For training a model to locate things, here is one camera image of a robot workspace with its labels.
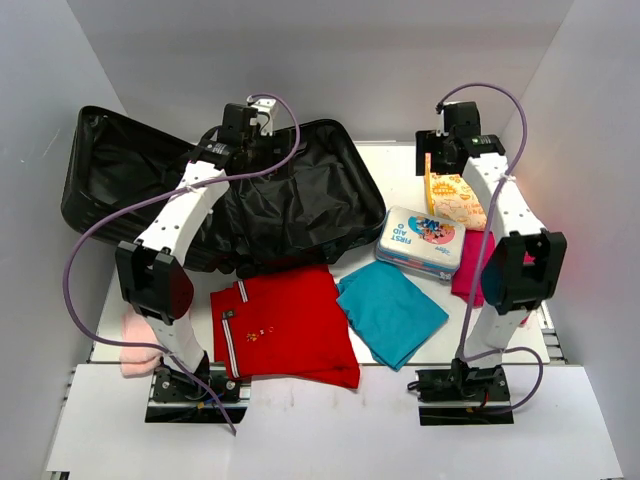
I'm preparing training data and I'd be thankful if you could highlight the orange patterned white pouch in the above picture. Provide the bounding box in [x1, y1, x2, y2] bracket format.
[424, 153, 487, 231]

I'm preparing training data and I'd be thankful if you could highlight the magenta garment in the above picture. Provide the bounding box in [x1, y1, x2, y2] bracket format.
[451, 230, 495, 308]

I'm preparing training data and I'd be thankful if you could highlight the red polo shirt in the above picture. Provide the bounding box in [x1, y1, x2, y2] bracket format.
[210, 265, 360, 390]

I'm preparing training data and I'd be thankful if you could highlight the teal shirt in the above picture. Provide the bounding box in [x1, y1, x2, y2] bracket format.
[337, 261, 449, 371]

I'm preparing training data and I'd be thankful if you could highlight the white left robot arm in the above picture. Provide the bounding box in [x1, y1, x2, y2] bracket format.
[116, 104, 260, 399]

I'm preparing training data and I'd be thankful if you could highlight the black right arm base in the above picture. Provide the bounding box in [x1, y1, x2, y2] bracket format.
[407, 360, 514, 426]

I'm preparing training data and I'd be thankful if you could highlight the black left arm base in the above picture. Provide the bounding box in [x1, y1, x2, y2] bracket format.
[145, 364, 251, 425]

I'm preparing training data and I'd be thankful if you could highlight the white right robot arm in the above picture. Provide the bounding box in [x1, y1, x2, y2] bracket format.
[416, 102, 567, 399]

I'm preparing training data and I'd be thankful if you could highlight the black hard-shell suitcase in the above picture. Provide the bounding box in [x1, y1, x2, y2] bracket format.
[61, 106, 386, 278]

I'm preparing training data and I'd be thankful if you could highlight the first aid tin box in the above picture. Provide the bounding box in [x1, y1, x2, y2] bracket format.
[375, 206, 466, 283]

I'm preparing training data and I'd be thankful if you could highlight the pink folded towel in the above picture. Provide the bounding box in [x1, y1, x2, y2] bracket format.
[118, 305, 164, 379]

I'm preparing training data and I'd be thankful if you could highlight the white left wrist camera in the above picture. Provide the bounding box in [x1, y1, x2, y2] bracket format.
[247, 96, 278, 137]

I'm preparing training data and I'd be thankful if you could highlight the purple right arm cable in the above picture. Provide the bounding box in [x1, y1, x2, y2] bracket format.
[435, 82, 545, 414]

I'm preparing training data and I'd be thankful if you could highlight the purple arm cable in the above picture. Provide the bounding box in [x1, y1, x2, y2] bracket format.
[435, 82, 545, 414]
[62, 92, 301, 436]

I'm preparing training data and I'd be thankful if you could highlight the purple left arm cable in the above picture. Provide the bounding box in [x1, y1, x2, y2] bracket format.
[62, 92, 301, 436]

